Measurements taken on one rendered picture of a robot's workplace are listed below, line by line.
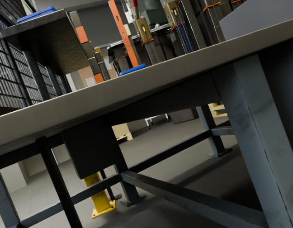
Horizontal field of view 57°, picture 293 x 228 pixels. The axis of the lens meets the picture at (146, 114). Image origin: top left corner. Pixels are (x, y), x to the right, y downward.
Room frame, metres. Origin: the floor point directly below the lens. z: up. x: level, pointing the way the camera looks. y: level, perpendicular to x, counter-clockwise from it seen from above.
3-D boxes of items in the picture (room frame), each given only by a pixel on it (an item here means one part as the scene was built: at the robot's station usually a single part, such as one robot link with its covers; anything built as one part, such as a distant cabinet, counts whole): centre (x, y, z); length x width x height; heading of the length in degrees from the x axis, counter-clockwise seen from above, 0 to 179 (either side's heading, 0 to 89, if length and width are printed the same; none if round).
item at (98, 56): (1.56, 0.14, 0.85); 0.12 x 0.03 x 0.30; 6
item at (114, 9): (1.42, -0.04, 0.95); 0.03 x 0.01 x 0.50; 96
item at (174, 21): (1.40, -0.32, 0.88); 0.11 x 0.07 x 0.37; 6
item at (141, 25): (1.40, -0.14, 0.87); 0.10 x 0.07 x 0.35; 6
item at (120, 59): (1.57, 0.02, 0.84); 0.12 x 0.05 x 0.29; 6
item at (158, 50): (1.59, -0.19, 0.84); 0.12 x 0.05 x 0.29; 6
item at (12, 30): (1.33, 0.29, 1.02); 0.90 x 0.22 x 0.03; 6
